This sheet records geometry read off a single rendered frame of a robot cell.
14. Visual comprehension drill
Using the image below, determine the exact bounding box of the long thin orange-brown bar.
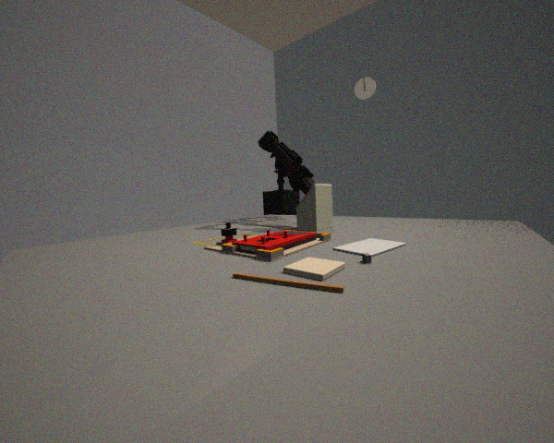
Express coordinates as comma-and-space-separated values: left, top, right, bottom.
233, 272, 343, 293

